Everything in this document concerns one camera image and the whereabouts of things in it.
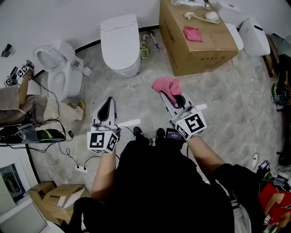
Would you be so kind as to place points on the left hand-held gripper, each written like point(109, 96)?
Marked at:
point(97, 141)

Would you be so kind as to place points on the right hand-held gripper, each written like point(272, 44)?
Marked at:
point(193, 124)

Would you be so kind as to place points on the pink microfibre cloth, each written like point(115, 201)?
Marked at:
point(193, 34)
point(166, 87)

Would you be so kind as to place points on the white flat-lid smart toilet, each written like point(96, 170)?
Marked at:
point(120, 41)

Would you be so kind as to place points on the person's right forearm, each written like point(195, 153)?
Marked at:
point(204, 154)

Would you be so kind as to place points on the person's left forearm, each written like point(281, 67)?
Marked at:
point(103, 175)

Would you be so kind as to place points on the black green shoulder bag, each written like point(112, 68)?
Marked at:
point(51, 134)

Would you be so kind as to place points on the white toilet with tank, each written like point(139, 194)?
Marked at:
point(234, 34)
point(61, 72)

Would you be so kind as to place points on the black device with screen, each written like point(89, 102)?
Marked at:
point(174, 135)

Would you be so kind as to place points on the person's black right shoe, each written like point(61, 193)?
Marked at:
point(160, 132)

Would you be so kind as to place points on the person's black shoe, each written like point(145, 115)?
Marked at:
point(160, 132)
point(138, 132)

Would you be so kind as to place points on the person's black left shoe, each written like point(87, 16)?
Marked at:
point(138, 132)

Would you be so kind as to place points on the white round pipe fitting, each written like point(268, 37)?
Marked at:
point(87, 71)

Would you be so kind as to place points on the person's black trousers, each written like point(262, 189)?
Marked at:
point(147, 150)

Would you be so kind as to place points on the large cardboard box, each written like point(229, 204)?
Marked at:
point(204, 52)

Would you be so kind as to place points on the white power strip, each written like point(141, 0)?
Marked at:
point(81, 168)

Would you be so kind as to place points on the large green brush holder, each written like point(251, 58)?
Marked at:
point(145, 54)

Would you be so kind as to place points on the small green brush holder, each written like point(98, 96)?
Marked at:
point(144, 45)

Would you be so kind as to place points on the grey backpack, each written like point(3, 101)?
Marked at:
point(20, 134)

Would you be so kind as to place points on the white fluffy round pad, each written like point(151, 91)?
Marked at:
point(211, 16)

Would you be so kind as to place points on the small cardboard box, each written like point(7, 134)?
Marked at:
point(61, 200)
point(42, 190)

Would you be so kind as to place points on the person's dark shirt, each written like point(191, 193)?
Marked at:
point(159, 204)

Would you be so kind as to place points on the bagged white brush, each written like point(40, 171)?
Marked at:
point(186, 2)

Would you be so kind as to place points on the black charger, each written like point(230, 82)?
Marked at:
point(264, 164)

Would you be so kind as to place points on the black backpack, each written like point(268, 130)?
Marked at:
point(282, 79)

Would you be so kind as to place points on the black metal rack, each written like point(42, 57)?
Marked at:
point(286, 136)

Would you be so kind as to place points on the framed dark picture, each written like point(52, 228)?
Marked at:
point(11, 182)

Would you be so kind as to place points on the black wall-mounted holder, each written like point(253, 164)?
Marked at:
point(6, 50)

